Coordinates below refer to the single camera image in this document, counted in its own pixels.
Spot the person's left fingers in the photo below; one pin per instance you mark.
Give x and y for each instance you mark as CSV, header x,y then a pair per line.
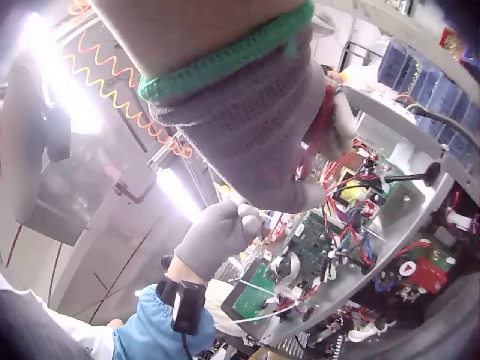
x,y
249,221

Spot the black hanging box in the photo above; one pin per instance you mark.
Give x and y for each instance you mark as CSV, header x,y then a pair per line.
x,y
57,135

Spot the row of blue storage bins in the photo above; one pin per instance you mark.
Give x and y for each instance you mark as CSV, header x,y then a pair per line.
x,y
431,93

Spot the bright ceiling lamp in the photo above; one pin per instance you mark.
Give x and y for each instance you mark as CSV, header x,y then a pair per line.
x,y
52,75

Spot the person's right hand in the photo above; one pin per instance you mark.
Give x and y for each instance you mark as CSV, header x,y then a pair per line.
x,y
232,123

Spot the large green circuit board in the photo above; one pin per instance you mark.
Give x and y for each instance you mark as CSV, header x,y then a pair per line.
x,y
311,238

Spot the black wrist band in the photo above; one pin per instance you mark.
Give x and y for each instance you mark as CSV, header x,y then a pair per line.
x,y
183,305

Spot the grey metal chassis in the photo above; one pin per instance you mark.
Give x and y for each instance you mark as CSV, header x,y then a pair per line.
x,y
408,204

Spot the person's body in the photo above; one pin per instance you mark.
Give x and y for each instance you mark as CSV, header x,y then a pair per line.
x,y
41,326

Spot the person's right fingers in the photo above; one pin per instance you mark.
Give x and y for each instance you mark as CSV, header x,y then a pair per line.
x,y
339,123

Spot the aluminium heat sink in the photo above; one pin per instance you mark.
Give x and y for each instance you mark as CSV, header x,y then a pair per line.
x,y
294,341

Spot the fluorescent tube lamp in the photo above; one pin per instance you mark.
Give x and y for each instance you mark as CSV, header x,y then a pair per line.
x,y
178,191

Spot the yellow transformer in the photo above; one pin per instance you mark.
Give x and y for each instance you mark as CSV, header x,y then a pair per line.
x,y
353,192

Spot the person's left hand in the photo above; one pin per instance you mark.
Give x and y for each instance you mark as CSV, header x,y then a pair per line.
x,y
215,240

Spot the person's right thumb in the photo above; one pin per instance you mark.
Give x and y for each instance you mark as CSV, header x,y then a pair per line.
x,y
300,193

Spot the small green circuit board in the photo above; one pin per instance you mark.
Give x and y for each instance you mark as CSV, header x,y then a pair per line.
x,y
252,290

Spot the red labelled component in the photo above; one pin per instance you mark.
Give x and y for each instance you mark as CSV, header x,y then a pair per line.
x,y
423,272

